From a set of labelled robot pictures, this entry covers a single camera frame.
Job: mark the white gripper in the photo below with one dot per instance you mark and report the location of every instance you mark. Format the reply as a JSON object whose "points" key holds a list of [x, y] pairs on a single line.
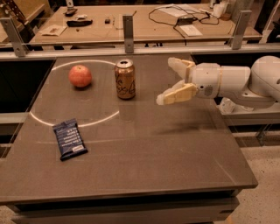
{"points": [[206, 79]]}

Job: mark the orange soda can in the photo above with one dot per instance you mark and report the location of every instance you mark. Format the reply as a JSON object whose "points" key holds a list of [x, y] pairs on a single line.
{"points": [[125, 79]]}

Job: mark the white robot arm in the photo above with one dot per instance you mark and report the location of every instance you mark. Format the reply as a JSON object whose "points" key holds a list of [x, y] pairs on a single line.
{"points": [[257, 86]]}

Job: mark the clear sanitizer bottle left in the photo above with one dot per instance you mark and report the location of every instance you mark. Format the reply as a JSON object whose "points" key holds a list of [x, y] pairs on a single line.
{"points": [[226, 106]]}

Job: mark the black power adapter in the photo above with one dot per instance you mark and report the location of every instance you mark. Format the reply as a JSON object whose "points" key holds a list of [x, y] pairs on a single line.
{"points": [[185, 20]]}

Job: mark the white paper sheet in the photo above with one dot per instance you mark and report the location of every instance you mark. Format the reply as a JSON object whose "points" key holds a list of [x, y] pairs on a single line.
{"points": [[178, 10]]}

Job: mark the small black block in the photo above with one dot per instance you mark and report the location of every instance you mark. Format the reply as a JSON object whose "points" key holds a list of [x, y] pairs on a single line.
{"points": [[107, 21]]}

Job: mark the red apple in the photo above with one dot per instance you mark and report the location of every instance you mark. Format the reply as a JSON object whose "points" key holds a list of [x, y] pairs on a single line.
{"points": [[80, 76]]}

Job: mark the black device on desk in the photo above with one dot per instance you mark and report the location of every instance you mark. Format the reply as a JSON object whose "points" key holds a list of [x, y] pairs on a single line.
{"points": [[79, 23]]}

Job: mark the blue snack bar wrapper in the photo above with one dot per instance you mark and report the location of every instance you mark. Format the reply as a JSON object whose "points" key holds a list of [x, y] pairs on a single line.
{"points": [[69, 139]]}

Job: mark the black tool at back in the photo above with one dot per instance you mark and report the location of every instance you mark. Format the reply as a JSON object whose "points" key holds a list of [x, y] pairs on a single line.
{"points": [[70, 9]]}

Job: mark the paper envelope on desk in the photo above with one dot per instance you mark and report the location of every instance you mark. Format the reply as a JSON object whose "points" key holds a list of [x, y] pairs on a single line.
{"points": [[53, 30]]}

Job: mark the white envelope near cable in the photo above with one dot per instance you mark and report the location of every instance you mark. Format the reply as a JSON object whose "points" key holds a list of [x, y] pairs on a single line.
{"points": [[190, 30]]}

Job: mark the right metal rail bracket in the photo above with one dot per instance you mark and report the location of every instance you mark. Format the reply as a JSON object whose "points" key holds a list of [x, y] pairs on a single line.
{"points": [[239, 30]]}

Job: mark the metal rail bracket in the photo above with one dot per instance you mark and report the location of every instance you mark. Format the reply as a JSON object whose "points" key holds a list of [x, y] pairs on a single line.
{"points": [[239, 30], [127, 23], [17, 43]]}

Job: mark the horizontal metal rail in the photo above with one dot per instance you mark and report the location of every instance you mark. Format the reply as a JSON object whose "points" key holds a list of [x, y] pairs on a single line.
{"points": [[205, 49]]}

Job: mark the middle metal rail bracket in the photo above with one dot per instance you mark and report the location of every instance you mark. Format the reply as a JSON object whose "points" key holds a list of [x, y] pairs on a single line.
{"points": [[127, 23]]}

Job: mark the left metal rail bracket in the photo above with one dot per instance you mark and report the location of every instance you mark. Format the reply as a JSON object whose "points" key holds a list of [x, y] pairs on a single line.
{"points": [[17, 43]]}

